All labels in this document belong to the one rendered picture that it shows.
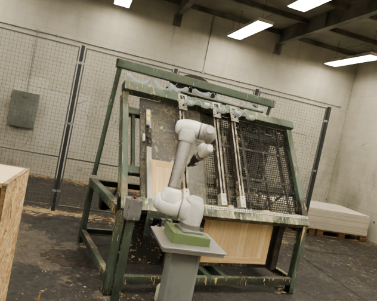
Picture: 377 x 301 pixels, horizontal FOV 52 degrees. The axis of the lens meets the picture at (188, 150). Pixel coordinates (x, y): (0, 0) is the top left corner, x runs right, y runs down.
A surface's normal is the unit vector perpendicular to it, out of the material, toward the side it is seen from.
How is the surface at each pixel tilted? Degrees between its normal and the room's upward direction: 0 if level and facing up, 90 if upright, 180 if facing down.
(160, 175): 57
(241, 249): 90
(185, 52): 90
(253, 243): 90
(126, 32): 90
